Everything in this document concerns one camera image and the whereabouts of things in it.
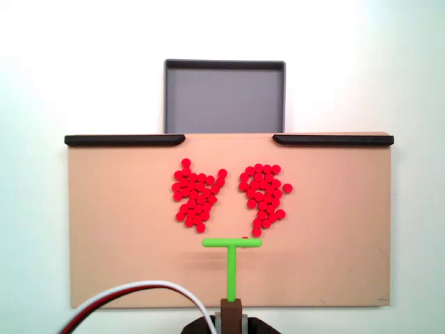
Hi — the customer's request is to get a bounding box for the green T pusher brown handle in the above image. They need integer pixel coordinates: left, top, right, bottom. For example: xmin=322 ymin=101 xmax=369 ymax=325
xmin=202 ymin=237 xmax=263 ymax=334

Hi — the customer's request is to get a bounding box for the beige flat board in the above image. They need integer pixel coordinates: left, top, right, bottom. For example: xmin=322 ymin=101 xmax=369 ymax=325
xmin=65 ymin=131 xmax=393 ymax=310

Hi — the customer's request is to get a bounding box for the grey shallow tray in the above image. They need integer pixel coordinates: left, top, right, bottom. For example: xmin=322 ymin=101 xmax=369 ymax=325
xmin=163 ymin=58 xmax=286 ymax=134

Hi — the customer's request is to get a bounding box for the white red black servo cable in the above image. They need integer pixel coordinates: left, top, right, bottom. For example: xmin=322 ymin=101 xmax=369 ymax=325
xmin=58 ymin=280 xmax=218 ymax=334

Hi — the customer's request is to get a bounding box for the black edge rail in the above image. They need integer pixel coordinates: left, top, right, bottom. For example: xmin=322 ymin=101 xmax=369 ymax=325
xmin=272 ymin=134 xmax=395 ymax=147
xmin=64 ymin=134 xmax=186 ymax=147

